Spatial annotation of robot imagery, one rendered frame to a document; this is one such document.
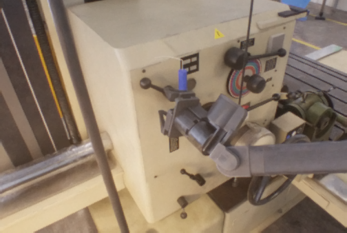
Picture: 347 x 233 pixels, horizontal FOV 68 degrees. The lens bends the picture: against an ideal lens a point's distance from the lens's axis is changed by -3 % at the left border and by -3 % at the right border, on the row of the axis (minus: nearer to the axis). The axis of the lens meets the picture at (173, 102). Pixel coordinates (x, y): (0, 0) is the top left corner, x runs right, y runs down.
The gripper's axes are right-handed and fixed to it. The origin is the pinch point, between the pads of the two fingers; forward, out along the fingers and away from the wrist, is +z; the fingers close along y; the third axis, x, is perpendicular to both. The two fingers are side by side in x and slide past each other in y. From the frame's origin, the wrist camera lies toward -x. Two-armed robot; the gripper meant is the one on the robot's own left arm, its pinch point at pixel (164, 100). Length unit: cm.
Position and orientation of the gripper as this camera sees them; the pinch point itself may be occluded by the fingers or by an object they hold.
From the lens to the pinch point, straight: 68.3
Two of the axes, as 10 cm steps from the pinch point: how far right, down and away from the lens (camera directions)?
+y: 2.1, -8.8, -4.3
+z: -5.3, -4.7, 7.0
